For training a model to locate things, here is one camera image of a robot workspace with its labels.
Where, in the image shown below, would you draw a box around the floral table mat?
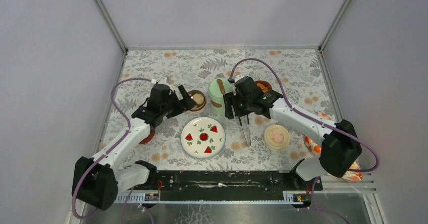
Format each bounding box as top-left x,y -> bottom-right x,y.
100,49 -> 335,171

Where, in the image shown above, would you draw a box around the green cylindrical container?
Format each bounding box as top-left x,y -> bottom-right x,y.
210,95 -> 225,117

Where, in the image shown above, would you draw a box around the fried chicken piece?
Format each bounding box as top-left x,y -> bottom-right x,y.
257,83 -> 269,93

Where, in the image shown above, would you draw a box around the orange floral cloth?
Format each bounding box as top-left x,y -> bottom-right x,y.
304,111 -> 363,181

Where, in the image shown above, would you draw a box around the rice ball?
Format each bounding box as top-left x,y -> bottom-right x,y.
192,93 -> 205,105

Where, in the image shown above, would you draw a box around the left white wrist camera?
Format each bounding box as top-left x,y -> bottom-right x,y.
151,75 -> 173,89

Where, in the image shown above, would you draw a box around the green lid with handle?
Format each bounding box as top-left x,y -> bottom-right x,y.
208,78 -> 233,105

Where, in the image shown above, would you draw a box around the steel bowl red band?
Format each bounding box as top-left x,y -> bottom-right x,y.
188,90 -> 207,114
256,80 -> 272,93

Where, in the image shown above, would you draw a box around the white plate with food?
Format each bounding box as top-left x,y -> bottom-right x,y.
180,117 -> 226,159

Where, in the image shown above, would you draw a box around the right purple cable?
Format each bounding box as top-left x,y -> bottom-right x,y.
229,58 -> 381,174

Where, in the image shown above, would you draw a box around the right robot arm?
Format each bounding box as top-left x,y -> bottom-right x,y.
223,76 -> 362,190

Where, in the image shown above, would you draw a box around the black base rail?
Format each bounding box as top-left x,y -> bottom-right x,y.
137,171 -> 309,192

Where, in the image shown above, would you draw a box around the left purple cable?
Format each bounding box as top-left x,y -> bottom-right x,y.
71,78 -> 158,220

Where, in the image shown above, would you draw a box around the black tongs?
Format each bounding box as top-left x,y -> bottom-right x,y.
238,115 -> 251,148

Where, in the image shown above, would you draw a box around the purple cable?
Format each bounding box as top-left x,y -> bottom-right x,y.
71,78 -> 158,220
229,58 -> 381,174

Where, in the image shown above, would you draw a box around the red round lid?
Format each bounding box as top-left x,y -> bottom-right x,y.
139,130 -> 155,145

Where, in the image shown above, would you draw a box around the cream round lid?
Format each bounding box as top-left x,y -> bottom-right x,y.
264,125 -> 290,150

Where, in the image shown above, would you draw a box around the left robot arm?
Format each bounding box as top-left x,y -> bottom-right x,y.
72,83 -> 196,210

